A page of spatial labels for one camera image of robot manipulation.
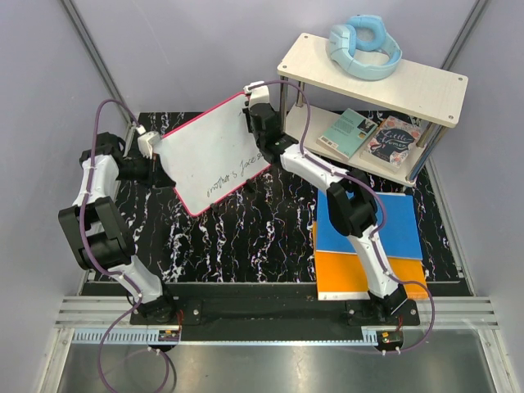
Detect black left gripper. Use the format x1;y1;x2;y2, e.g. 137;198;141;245
117;151;175;190

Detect pink framed whiteboard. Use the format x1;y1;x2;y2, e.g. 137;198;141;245
154;93;269;217

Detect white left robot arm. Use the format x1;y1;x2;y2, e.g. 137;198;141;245
58;133;177;324

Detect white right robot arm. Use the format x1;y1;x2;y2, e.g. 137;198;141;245
242;102;408;325

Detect teal paperback book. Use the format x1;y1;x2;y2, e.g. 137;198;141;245
316;109;377;159

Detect black marble pattern mat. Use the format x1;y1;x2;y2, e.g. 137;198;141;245
115;112;464;289

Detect Little Women book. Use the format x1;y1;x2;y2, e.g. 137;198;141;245
359;115;422;173

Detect light blue headphones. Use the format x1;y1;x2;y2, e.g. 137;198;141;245
327;15;403;81

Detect orange notebook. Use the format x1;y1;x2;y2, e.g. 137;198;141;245
312;223;426;300

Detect white two-tier shelf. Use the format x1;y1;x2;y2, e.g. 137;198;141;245
278;33;468;187

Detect blue notebook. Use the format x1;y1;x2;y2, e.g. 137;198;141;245
316;192;422;261

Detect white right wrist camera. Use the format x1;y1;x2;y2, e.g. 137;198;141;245
243;81;270;108

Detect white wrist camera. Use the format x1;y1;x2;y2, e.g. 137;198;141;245
243;81;270;108
136;125;161;159

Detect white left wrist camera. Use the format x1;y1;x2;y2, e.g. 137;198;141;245
136;125;161;159

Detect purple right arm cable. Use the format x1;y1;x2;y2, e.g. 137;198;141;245
253;79;437;357

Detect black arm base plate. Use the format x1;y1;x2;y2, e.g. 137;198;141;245
129;282;420;343

